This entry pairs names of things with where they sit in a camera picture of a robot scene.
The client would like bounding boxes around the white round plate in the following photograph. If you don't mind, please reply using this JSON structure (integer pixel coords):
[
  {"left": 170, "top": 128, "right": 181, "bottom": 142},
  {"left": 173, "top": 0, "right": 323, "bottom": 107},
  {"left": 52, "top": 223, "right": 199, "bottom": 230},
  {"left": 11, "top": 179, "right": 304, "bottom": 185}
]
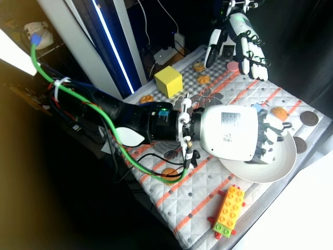
[{"left": 217, "top": 129, "right": 298, "bottom": 184}]

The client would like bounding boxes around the thin black cable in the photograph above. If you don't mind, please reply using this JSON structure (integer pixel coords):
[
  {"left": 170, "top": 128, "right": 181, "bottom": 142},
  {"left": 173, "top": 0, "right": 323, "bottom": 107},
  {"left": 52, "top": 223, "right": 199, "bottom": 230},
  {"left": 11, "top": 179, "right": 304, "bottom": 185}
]
[{"left": 137, "top": 153, "right": 188, "bottom": 181}]

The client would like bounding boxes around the yellow foam block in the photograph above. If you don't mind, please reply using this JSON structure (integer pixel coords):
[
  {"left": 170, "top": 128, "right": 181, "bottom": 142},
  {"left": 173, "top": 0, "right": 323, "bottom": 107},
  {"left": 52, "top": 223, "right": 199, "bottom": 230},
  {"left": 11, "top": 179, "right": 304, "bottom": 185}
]
[{"left": 153, "top": 65, "right": 184, "bottom": 99}]

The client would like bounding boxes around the blue cable plug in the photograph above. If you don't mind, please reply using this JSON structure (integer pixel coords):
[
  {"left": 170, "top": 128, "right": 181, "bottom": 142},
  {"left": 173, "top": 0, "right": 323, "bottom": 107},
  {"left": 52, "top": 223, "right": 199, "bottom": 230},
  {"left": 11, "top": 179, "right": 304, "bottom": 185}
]
[{"left": 30, "top": 33, "right": 43, "bottom": 48}]

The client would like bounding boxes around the green cable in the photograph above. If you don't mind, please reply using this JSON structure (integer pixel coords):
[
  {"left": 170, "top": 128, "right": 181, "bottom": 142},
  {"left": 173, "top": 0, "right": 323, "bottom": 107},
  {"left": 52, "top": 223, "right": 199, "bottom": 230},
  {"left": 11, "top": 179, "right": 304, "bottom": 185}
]
[{"left": 30, "top": 43, "right": 189, "bottom": 184}]

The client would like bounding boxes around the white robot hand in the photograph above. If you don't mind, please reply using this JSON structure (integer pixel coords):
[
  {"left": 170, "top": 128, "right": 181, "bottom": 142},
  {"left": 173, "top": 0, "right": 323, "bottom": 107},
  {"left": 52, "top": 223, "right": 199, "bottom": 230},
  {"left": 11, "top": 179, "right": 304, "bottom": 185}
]
[
  {"left": 204, "top": 12, "right": 272, "bottom": 81},
  {"left": 199, "top": 104, "right": 293, "bottom": 165}
]

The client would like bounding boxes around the round flat brown biscuit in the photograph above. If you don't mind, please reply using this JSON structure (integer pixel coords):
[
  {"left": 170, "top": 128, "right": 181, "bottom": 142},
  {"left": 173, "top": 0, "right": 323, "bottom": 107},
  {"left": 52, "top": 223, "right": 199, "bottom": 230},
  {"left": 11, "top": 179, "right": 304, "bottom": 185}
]
[{"left": 161, "top": 167, "right": 180, "bottom": 182}]

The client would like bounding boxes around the grey quilt with bear print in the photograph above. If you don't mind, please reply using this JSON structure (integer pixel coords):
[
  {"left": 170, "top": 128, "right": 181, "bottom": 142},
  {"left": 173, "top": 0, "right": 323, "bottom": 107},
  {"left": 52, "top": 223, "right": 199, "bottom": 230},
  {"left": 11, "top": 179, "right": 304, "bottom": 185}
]
[{"left": 121, "top": 44, "right": 326, "bottom": 248}]

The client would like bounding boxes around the white power adapter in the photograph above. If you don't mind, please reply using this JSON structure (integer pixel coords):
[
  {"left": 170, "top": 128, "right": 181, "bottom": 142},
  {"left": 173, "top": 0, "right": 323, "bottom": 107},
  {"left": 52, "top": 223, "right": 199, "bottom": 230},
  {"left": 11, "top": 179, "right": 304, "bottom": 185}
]
[{"left": 173, "top": 32, "right": 186, "bottom": 52}]

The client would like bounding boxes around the white pillar with blue light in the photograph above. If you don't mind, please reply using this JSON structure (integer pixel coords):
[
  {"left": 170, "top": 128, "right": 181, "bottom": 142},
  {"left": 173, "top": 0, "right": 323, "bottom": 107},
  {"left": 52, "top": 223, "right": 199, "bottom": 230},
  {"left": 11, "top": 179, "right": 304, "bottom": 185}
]
[{"left": 37, "top": 0, "right": 148, "bottom": 98}]

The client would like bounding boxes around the orange green red brick toy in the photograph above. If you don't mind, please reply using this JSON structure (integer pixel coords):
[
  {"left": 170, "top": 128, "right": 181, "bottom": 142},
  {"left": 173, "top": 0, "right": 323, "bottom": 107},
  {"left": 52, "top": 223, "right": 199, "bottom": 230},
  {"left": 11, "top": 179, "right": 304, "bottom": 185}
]
[{"left": 207, "top": 184, "right": 247, "bottom": 240}]

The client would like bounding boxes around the white power strip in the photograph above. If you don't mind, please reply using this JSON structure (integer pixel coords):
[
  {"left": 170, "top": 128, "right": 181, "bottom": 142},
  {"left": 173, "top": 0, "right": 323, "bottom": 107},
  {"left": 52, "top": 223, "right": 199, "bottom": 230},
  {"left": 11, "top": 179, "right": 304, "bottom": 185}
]
[{"left": 152, "top": 48, "right": 178, "bottom": 66}]

